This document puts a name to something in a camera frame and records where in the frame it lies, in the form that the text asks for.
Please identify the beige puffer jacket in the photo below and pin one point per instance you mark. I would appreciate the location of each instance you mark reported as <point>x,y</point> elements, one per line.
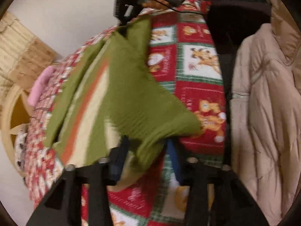
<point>265,114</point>

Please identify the cream and brown headboard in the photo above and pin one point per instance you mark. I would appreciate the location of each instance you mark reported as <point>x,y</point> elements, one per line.
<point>15,113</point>

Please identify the beige floral window curtain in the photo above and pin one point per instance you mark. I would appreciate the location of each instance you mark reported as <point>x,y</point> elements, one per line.
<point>23,55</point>

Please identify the pink pillow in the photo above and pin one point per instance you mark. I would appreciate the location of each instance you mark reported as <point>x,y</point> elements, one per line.
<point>39,85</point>

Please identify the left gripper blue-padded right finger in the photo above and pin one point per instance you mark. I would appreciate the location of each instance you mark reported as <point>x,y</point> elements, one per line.
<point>216,196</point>

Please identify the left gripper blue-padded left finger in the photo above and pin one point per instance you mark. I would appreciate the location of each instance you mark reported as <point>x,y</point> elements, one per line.
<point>62,205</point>

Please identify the green orange cream striped sweater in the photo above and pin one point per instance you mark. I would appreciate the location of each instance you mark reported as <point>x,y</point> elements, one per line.
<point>111,94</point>

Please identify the white car-print pillow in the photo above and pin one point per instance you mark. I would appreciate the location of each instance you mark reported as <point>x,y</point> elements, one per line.
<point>20,147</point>

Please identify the red teddy-bear patterned bedspread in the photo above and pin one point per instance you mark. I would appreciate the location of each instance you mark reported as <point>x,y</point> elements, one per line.
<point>183,59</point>

